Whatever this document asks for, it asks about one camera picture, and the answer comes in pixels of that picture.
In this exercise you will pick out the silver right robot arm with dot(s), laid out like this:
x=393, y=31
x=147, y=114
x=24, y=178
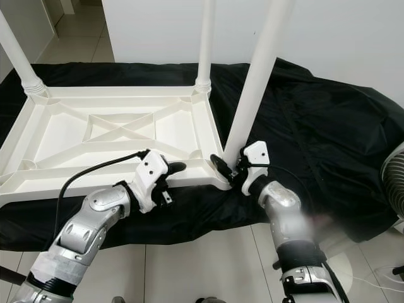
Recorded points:
x=290, y=221

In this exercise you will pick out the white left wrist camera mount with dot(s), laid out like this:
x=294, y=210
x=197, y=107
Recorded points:
x=151, y=172

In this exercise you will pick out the white plastic table top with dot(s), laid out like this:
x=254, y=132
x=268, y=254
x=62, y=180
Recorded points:
x=63, y=139

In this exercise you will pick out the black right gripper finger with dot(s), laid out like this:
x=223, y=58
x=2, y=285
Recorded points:
x=221, y=165

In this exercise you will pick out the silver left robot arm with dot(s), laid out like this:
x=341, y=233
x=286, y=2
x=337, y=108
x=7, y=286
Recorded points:
x=82, y=233

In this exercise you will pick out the black cloth table cover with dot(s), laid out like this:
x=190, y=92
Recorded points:
x=341, y=126

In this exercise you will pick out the white plastic table leg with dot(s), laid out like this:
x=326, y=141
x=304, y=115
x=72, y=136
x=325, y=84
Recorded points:
x=25, y=57
x=259, y=69
x=206, y=44

